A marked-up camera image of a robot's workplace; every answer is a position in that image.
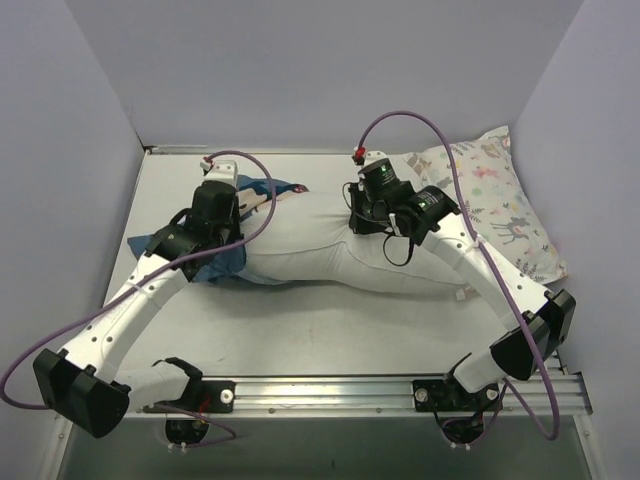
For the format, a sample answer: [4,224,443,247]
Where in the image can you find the blue letter print pillowcase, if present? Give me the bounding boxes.
[127,172,311,286]

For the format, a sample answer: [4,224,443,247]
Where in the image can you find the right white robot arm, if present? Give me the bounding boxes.
[348,158,576,409]

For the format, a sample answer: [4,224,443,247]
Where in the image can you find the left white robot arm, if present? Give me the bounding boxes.
[33,180,242,438]

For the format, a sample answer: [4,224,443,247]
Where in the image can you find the white floral deer pillow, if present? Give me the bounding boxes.
[391,125,568,290]

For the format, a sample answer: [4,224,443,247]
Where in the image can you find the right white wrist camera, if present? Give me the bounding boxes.
[352,147,388,167]

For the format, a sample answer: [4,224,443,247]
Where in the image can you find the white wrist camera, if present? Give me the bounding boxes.
[200,159,238,188]
[352,147,388,167]

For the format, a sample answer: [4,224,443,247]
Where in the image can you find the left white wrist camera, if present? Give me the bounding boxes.
[200,159,238,188]

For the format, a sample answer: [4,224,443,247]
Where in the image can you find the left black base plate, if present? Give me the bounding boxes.
[137,378,236,414]

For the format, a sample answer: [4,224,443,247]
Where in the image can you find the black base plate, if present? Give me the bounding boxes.
[411,378,499,414]
[137,378,236,414]

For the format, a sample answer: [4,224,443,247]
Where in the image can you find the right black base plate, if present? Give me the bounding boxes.
[411,378,499,414]

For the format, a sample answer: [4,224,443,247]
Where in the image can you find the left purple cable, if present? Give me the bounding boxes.
[0,151,276,444]

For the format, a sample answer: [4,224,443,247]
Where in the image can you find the purple cable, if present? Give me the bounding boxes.
[352,112,560,441]
[0,151,276,444]

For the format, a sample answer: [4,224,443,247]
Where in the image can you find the aluminium front rail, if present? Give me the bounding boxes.
[55,374,594,421]

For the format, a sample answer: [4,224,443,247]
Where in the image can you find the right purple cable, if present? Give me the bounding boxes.
[352,112,560,441]

